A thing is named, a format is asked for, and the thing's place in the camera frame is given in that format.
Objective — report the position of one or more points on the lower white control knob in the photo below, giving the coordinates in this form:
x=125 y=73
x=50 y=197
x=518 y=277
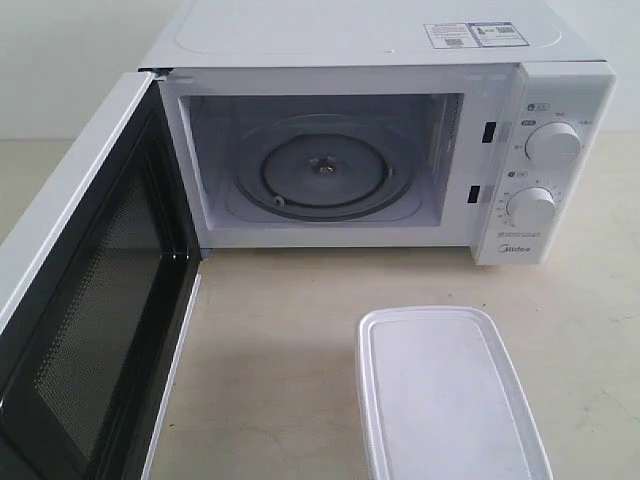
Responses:
x=531 y=209

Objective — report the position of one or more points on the white control knob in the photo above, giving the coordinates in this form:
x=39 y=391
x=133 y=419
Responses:
x=553 y=146
x=531 y=209

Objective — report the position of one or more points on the upper white control knob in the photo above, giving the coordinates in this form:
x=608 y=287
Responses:
x=553 y=146

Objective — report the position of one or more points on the blue white label sticker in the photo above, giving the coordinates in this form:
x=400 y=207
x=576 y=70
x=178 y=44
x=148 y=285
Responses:
x=474 y=35

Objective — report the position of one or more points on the white lidded plastic container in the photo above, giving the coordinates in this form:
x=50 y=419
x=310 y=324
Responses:
x=439 y=398

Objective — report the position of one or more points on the glass turntable plate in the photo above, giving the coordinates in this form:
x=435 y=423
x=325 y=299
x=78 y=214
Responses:
x=324 y=167

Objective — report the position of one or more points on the white microwave oven body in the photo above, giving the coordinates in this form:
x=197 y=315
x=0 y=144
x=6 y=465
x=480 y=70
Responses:
x=228 y=68

